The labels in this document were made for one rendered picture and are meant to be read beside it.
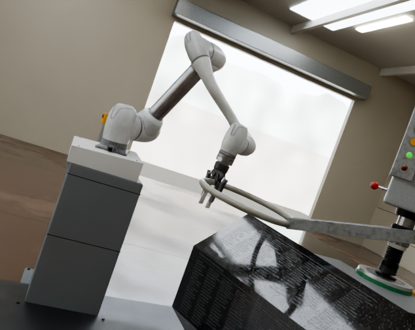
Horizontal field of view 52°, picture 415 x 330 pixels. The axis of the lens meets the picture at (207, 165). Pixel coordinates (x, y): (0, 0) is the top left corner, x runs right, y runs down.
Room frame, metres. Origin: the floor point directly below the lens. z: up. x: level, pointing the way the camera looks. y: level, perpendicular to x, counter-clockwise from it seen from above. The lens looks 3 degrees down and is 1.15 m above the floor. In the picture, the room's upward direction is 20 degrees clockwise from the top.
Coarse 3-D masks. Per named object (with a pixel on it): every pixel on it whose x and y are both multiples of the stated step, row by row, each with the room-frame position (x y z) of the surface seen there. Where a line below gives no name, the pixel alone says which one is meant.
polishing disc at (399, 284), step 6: (360, 270) 1.65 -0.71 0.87; (366, 270) 1.63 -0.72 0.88; (372, 270) 1.68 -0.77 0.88; (372, 276) 1.59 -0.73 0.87; (378, 276) 1.60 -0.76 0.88; (384, 282) 1.56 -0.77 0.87; (390, 282) 1.56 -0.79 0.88; (396, 282) 1.60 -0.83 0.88; (402, 282) 1.65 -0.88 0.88; (396, 288) 1.55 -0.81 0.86; (402, 288) 1.56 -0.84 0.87; (408, 288) 1.57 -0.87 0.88
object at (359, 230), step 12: (288, 228) 1.79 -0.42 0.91; (300, 228) 1.77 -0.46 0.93; (312, 228) 1.75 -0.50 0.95; (324, 228) 1.73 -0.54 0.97; (336, 228) 1.71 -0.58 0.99; (348, 228) 1.69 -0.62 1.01; (360, 228) 1.67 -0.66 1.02; (372, 228) 1.65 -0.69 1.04; (384, 228) 1.63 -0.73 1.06; (396, 240) 1.61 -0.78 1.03; (408, 240) 1.59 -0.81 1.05
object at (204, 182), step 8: (200, 184) 1.87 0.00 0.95; (208, 184) 1.84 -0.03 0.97; (216, 192) 1.76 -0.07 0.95; (240, 192) 2.16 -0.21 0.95; (248, 192) 2.17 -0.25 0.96; (224, 200) 1.73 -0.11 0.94; (232, 200) 1.72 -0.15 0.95; (256, 200) 2.15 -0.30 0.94; (264, 200) 2.15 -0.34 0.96; (240, 208) 1.71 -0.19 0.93; (248, 208) 1.70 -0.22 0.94; (272, 208) 2.10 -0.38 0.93; (256, 216) 1.71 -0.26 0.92; (264, 216) 1.71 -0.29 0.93; (272, 216) 1.73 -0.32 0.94; (288, 216) 2.00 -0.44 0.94; (280, 224) 1.74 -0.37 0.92; (288, 224) 1.78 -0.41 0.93
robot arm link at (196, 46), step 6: (186, 36) 2.25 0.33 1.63; (192, 36) 2.23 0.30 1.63; (198, 36) 2.23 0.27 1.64; (186, 42) 2.24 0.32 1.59; (192, 42) 2.21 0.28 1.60; (198, 42) 2.21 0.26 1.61; (204, 42) 2.25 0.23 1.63; (210, 42) 2.30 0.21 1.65; (186, 48) 2.24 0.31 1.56; (192, 48) 2.20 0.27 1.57; (198, 48) 2.19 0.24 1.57; (204, 48) 2.21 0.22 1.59; (210, 48) 2.26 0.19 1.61; (192, 54) 2.20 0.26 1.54; (198, 54) 2.19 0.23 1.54; (204, 54) 2.19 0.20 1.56; (210, 54) 2.27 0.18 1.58; (192, 60) 2.20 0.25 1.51
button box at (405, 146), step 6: (414, 114) 1.59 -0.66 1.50; (414, 120) 1.59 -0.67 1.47; (408, 126) 1.59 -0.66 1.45; (408, 132) 1.59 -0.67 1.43; (414, 132) 1.58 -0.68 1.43; (408, 138) 1.59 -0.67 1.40; (402, 144) 1.59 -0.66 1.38; (408, 144) 1.58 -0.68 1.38; (402, 150) 1.59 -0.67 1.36; (414, 150) 1.57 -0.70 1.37; (396, 156) 1.60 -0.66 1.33; (402, 156) 1.59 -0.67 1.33; (414, 156) 1.57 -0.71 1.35; (396, 162) 1.59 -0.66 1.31; (402, 162) 1.58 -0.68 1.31; (408, 162) 1.57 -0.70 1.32; (414, 162) 1.56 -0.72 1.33; (396, 168) 1.59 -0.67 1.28; (414, 168) 1.56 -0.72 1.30; (390, 174) 1.59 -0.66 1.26; (396, 174) 1.58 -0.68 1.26; (402, 174) 1.58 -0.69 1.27; (408, 174) 1.57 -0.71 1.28; (414, 174) 1.57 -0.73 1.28; (408, 180) 1.56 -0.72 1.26
